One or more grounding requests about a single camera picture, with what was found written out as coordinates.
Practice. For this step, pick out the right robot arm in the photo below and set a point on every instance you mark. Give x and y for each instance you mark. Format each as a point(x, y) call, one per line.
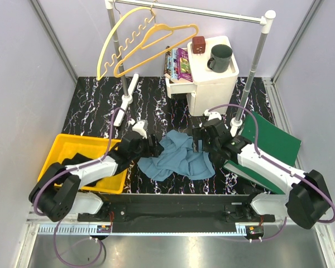
point(305, 197)

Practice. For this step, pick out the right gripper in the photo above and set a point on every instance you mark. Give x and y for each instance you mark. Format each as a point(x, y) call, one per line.
point(200, 133)

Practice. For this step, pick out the brown cube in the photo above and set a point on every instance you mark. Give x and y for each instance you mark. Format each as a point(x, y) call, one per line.
point(198, 44)

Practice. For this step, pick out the purple book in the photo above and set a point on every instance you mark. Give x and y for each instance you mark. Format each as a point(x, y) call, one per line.
point(184, 71)

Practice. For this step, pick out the blue book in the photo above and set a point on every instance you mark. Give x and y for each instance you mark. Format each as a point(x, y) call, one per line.
point(173, 66)

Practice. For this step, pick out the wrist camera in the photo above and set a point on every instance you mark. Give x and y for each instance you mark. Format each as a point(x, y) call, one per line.
point(213, 115)
point(140, 127)

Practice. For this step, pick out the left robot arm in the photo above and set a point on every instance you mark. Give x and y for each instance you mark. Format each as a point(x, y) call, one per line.
point(78, 168)

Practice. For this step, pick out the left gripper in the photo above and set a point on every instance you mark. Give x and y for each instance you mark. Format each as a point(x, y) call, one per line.
point(153, 151)

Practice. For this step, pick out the black cloth in bin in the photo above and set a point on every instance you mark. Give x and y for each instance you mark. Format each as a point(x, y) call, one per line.
point(75, 160)

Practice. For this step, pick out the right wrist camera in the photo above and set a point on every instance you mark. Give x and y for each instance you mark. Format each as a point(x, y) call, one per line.
point(213, 115)

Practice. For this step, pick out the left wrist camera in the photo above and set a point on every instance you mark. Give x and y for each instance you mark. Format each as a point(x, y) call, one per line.
point(140, 127)

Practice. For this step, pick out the aluminium frame rail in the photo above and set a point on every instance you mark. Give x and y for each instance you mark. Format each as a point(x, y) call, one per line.
point(148, 226)

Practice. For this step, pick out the green folder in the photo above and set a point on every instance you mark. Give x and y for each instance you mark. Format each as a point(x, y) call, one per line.
point(274, 142)

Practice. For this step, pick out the white clothes rack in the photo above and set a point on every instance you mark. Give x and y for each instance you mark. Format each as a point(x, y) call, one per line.
point(113, 54)

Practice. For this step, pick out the dark green mug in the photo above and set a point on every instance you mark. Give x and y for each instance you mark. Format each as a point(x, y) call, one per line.
point(220, 57)

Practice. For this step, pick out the blue tank top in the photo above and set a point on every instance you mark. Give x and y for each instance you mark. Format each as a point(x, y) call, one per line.
point(177, 157)

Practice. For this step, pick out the dark brown book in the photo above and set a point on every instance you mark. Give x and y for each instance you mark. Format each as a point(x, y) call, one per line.
point(167, 63)

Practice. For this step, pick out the white side cabinet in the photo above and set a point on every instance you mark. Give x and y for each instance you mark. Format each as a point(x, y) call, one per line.
point(208, 89)

